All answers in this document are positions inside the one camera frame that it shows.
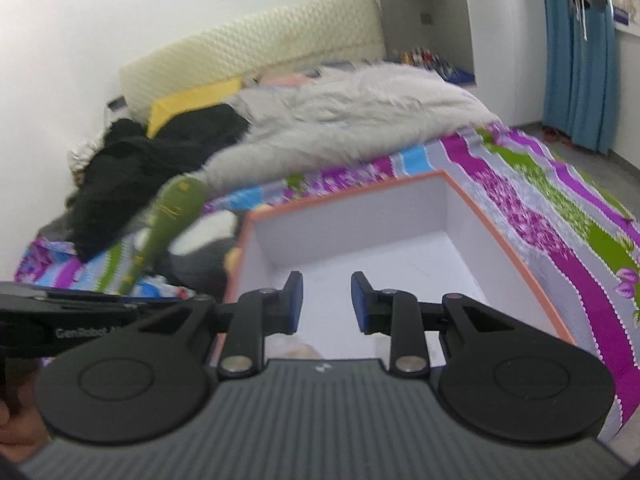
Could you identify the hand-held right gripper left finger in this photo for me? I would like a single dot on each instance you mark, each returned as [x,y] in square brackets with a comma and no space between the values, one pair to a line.
[295,305]

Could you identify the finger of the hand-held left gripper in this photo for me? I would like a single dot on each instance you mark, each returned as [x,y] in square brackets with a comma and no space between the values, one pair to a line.
[160,301]

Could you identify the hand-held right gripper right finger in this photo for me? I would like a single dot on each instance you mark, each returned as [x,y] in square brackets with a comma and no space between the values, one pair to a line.
[360,305]

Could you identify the orange-edged white box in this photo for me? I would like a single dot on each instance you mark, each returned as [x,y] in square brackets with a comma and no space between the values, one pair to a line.
[400,240]

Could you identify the person's left hand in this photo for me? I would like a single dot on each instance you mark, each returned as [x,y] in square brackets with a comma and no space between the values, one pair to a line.
[20,425]

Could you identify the grey white penguin plush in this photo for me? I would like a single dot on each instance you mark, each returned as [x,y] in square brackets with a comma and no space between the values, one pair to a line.
[200,265]

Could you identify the green plastic spoon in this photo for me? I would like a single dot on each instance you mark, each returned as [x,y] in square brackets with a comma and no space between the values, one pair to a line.
[170,210]

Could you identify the black clothes pile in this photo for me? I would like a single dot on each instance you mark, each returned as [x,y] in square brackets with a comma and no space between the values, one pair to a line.
[150,160]

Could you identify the grey fluffy duvet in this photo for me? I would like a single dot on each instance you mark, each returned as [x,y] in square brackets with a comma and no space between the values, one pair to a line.
[350,115]

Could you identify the yellow pillow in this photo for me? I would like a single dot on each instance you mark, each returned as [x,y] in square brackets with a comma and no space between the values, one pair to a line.
[190,102]

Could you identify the colourful striped bedsheet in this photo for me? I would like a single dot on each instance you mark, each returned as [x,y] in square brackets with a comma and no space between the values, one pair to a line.
[550,240]

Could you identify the pink cloth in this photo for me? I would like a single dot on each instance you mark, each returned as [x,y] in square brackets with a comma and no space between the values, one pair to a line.
[285,80]

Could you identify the blue mat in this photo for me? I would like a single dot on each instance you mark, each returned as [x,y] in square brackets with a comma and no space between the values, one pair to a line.
[457,76]

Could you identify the row of small figures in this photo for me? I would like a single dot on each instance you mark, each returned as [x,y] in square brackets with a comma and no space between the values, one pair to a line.
[420,59]

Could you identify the cream quilted headboard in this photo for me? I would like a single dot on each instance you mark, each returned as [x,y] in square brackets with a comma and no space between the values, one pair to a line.
[275,35]

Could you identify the white wardrobe with niche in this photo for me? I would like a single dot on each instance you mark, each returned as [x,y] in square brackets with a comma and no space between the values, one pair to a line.
[500,35]

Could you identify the blue curtain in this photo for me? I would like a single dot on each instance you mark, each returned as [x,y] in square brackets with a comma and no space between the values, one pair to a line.
[575,85]

